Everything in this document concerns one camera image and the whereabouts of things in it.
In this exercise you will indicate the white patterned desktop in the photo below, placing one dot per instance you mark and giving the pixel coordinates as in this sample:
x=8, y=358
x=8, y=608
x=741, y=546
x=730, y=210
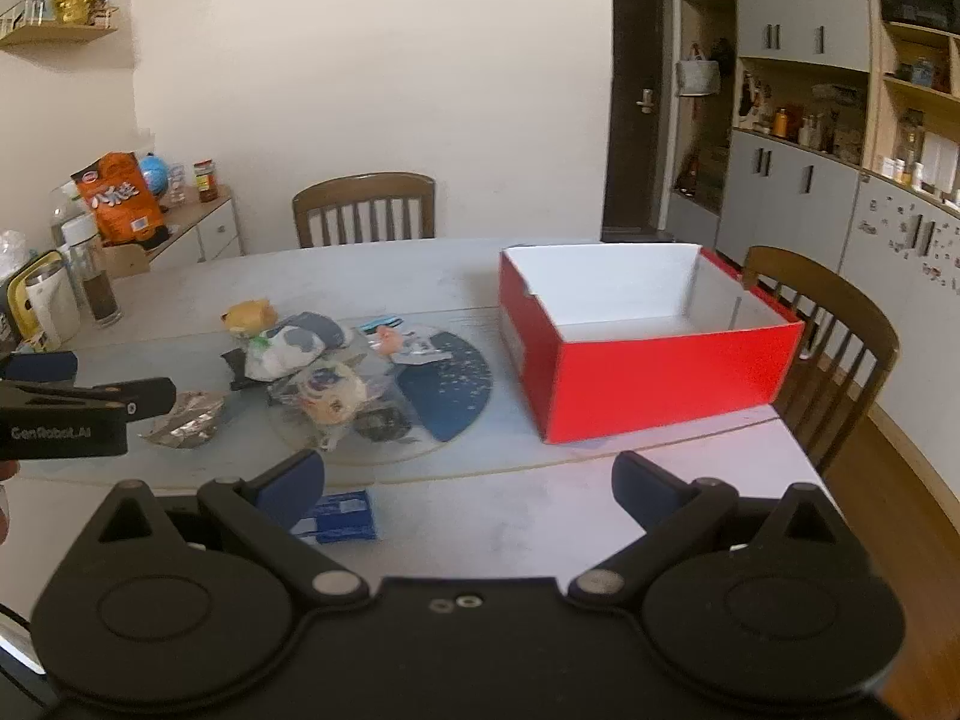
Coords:
x=450, y=495

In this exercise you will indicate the small clear jar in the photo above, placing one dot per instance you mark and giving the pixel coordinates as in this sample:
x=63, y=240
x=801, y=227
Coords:
x=177, y=187

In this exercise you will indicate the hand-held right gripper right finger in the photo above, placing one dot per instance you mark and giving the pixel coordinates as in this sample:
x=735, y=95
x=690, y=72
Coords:
x=645, y=487

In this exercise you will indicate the dark round packet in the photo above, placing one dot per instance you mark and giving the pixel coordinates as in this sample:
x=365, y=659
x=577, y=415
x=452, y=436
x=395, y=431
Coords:
x=382, y=426

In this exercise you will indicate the red cardboard box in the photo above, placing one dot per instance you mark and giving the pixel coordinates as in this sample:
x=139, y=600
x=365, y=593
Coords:
x=660, y=382

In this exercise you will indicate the glass bottle with dark contents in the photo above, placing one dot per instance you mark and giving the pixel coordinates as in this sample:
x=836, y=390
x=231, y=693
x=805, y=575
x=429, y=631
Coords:
x=101, y=300

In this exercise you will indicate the small black item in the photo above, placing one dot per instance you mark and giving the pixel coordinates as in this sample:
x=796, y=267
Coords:
x=238, y=371

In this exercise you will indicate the yellow-rimmed container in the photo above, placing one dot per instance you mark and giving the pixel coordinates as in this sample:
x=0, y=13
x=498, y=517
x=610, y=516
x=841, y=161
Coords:
x=13, y=300

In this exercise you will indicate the orange snack bag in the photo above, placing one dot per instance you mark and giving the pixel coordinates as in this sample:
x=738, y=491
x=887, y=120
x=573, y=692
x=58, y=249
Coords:
x=120, y=202

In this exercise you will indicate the dark wooden door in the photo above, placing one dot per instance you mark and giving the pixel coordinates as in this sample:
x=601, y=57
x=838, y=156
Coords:
x=634, y=52

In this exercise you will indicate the small cardboard box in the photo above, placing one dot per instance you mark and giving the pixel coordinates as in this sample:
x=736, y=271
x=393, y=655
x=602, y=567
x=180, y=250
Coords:
x=124, y=259

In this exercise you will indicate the white grey patterned pack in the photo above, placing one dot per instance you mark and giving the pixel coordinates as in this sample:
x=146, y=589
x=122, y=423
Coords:
x=289, y=349

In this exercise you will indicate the wooden wall shelf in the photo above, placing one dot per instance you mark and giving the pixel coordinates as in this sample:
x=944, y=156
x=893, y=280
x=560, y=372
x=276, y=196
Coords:
x=60, y=34

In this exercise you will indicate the silver foil wrapper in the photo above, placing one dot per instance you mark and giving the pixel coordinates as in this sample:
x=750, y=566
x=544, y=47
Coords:
x=187, y=424

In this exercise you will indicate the red-lidded sauce jar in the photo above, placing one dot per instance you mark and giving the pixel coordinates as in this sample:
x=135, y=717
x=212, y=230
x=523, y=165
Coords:
x=205, y=184

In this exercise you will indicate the white side cabinet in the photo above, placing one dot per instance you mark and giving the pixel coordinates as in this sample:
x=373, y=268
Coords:
x=217, y=232

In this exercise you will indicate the clear shrimp snack packet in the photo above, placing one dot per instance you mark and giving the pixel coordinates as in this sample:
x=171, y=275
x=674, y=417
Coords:
x=397, y=340

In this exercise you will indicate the small blue globe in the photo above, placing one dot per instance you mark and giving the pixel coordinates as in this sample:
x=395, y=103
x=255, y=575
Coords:
x=152, y=174

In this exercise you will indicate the yellow plush toy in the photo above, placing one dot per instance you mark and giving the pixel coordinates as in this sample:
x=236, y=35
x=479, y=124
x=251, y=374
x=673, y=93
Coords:
x=247, y=315

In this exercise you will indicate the orange bottle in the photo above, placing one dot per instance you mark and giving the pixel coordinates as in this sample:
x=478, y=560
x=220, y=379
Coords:
x=781, y=122

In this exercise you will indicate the small blue packet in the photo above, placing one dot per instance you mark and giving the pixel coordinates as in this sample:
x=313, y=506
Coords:
x=345, y=517

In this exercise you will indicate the grey wall cabinet unit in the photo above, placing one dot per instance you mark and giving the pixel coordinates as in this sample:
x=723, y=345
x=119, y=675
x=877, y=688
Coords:
x=802, y=0

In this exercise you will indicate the blueberry bread packet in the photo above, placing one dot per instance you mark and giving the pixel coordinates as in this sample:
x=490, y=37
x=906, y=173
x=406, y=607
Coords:
x=330, y=397

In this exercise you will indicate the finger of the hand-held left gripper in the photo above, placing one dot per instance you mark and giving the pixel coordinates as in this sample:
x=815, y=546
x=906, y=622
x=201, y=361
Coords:
x=142, y=397
x=41, y=367

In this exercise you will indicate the grey hanging bag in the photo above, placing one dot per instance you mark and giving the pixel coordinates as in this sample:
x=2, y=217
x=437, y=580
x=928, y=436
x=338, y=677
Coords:
x=697, y=79

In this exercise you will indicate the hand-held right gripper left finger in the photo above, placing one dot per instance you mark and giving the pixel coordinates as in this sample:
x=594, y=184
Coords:
x=296, y=484

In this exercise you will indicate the wooden slat-back chair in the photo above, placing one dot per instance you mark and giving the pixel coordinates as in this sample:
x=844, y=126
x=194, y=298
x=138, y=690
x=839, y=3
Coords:
x=862, y=315
x=360, y=191

